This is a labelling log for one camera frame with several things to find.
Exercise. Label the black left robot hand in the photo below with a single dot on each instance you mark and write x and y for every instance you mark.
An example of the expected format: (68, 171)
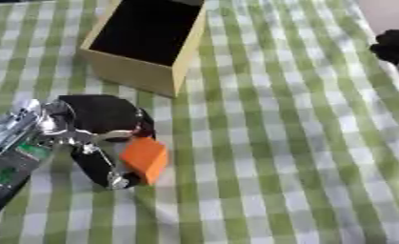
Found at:
(99, 114)

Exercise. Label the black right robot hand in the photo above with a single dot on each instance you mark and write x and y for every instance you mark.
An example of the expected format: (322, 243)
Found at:
(394, 47)

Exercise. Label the orange block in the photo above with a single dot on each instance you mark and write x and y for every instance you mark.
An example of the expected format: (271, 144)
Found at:
(147, 158)

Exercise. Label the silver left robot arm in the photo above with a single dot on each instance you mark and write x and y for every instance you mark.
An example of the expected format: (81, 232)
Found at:
(11, 149)

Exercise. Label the tan cardboard box black inside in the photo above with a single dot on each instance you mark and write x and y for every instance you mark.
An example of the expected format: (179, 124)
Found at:
(147, 28)

